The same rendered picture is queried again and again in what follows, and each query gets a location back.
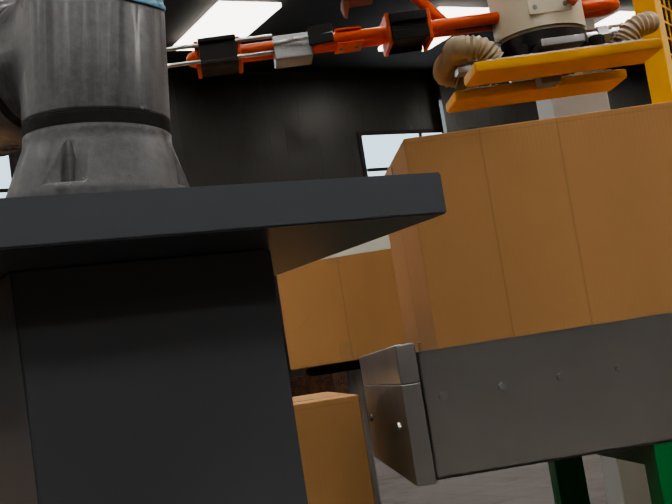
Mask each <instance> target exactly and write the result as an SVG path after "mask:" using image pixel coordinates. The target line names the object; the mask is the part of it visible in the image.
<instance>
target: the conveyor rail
mask: <svg viewBox="0 0 672 504"><path fill-rule="evenodd" d="M416 358H417V365H418V371H419V377H420V382H419V383H421V389H422V395H423V401H424V407H425V413H426V419H427V425H428V432H429V438H430V444H431V450H432V456H433V462H434V469H435V475H436V480H441V479H447V478H453V477H459V476H465V475H471V474H477V473H484V472H490V471H496V470H502V469H508V468H514V467H520V466H526V465H532V464H538V463H544V462H551V461H557V460H563V459H569V458H575V457H581V456H587V455H593V454H599V453H605V452H611V451H618V450H624V449H630V448H636V447H642V446H648V445H654V444H655V443H656V444H658V442H659V444H660V442H665V443H666V442H668V441H670V440H672V312H671V313H665V314H658V315H652V316H645V317H639V318H633V319H626V320H620V321H613V322H607V323H600V324H594V325H588V326H581V327H575V328H568V329H562V330H555V331H549V332H543V333H536V334H530V335H523V336H517V337H510V338H504V339H497V340H491V341H485V342H478V343H472V344H465V345H459V346H452V347H446V348H440V349H433V350H427V351H420V352H416ZM670 442H671V441H670Z"/></svg>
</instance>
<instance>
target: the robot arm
mask: <svg viewBox="0 0 672 504"><path fill-rule="evenodd" d="M165 11H166V7H165V5H164V3H163V0H0V157H2V156H7V155H11V154H13V153H15V152H17V151H19V150H21V154H20V157H19V159H18V162H17V165H16V168H15V171H14V174H13V177H12V180H11V183H10V186H9V189H8V191H7V194H6V197H5V198H13V197H29V196H46V195H63V194H80V193H97V192H114V191H130V190H147V189H164V188H181V187H190V186H189V183H188V181H187V179H186V176H185V174H184V172H183V170H182V167H181V165H180V163H179V160H178V158H177V156H176V153H175V151H174V149H173V146H172V140H171V122H170V104H169V85H168V66H167V48H166V29H165Z"/></svg>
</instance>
